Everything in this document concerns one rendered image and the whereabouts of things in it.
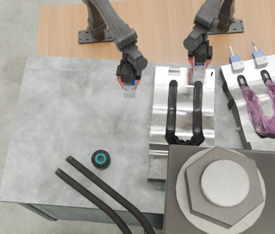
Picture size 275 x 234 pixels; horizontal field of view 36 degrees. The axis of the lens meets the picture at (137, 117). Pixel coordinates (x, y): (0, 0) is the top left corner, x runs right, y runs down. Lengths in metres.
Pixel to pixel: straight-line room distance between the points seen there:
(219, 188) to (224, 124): 1.38
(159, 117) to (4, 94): 1.47
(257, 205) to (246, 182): 0.03
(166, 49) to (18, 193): 0.94
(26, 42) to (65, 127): 1.34
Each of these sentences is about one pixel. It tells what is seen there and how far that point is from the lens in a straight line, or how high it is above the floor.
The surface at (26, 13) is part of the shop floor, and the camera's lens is 3.27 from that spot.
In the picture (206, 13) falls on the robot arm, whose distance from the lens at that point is 1.67.
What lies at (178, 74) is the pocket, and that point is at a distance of 1.89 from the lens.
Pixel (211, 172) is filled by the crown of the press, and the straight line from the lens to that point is 0.51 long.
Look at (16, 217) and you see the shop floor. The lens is 2.71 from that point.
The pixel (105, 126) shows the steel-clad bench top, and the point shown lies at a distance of 1.88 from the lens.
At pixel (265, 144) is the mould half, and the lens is 1.77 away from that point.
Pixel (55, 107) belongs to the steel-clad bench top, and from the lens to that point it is 1.95.
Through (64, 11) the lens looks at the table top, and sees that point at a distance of 2.20.
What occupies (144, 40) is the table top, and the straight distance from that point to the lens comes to 2.06.
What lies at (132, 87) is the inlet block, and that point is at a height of 0.96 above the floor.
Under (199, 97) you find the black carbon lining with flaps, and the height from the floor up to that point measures 0.88.
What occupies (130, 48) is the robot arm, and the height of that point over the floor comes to 1.16.
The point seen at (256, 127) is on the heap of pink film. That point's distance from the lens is 1.82.
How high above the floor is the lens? 2.55
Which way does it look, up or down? 69 degrees down
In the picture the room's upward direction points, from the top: 8 degrees counter-clockwise
